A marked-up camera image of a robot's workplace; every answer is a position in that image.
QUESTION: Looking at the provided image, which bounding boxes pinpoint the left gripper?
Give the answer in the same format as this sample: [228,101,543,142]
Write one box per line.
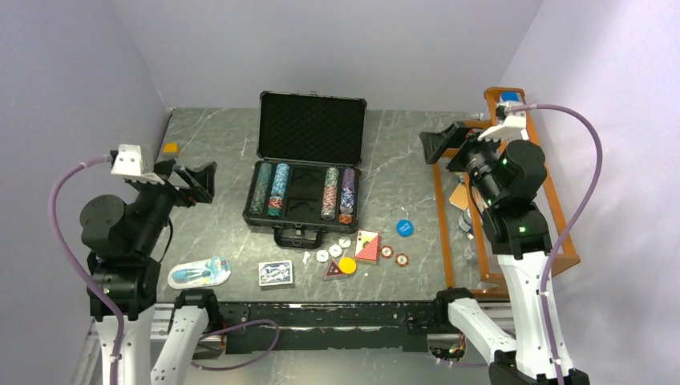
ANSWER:
[132,157,216,253]

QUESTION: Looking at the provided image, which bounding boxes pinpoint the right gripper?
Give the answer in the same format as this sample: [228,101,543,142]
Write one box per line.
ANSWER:
[419,120,511,205]

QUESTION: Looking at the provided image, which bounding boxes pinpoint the blue small blind button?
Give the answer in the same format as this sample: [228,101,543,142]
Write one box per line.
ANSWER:
[395,219,415,237]

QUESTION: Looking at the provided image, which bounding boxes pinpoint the blue playing card deck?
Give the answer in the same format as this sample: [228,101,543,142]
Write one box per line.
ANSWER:
[257,260,294,288]

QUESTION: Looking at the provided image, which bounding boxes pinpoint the red playing card deck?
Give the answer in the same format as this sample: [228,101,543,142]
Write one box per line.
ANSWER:
[354,230,380,265]

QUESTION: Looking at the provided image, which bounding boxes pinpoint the white dealer button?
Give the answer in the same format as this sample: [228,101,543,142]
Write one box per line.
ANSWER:
[315,249,330,263]
[328,244,344,258]
[338,237,353,249]

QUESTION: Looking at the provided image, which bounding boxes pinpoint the yellow round button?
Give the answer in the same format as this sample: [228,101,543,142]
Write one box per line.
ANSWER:
[338,257,358,275]

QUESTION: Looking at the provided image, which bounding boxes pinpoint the clear red triangle marker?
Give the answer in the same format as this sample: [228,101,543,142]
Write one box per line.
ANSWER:
[323,260,346,281]

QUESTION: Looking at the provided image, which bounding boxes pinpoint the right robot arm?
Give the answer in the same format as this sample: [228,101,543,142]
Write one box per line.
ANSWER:
[419,121,589,384]

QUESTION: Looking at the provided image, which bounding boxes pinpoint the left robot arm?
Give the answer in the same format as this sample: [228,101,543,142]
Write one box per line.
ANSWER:
[80,154,223,384]

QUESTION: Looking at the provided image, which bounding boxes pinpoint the blister pack blue tool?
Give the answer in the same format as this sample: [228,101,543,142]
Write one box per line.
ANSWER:
[168,257,232,290]

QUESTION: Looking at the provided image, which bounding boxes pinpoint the black poker set case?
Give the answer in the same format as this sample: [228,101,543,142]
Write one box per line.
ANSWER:
[242,91,367,249]

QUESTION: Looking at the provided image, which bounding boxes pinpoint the yellow orange block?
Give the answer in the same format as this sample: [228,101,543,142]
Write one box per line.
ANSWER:
[162,142,180,156]

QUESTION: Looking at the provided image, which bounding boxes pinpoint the tan paper notepad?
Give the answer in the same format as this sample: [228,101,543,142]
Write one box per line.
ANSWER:
[448,183,469,210]

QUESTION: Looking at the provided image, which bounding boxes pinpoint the blue cube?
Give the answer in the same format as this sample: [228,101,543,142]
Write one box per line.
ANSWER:
[500,91,522,104]

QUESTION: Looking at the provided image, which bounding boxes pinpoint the blue white tape roll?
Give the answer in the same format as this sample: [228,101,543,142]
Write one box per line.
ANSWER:
[458,208,473,233]

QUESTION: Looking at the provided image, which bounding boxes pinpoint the light blue poker chip row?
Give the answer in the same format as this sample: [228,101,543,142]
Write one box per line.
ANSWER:
[266,163,290,217]

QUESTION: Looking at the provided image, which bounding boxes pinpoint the purple blue poker chip row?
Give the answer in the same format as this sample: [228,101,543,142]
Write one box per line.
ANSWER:
[339,168,355,224]

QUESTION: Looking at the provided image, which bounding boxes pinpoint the green orange poker chip row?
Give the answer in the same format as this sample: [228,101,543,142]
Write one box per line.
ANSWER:
[321,168,339,221]

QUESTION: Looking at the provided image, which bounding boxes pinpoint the red white poker chip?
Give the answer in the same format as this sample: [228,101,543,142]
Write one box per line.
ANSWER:
[395,253,410,267]
[380,245,395,259]

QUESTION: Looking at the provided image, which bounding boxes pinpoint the orange wooden rack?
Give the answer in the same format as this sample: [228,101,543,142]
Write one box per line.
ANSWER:
[431,87,580,298]

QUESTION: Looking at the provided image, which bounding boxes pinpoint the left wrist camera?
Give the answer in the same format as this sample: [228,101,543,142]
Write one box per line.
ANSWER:
[111,144,165,184]

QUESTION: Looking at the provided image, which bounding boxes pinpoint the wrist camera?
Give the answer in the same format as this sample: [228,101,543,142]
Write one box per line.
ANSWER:
[111,144,165,184]
[477,100,529,141]

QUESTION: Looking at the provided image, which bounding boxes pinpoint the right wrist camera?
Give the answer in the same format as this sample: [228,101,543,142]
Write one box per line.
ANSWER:
[477,100,529,141]

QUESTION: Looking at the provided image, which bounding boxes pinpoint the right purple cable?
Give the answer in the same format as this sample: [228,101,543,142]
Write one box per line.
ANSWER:
[507,103,605,385]

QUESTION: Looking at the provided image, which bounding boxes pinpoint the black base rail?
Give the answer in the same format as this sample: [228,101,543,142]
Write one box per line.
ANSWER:
[220,301,458,355]

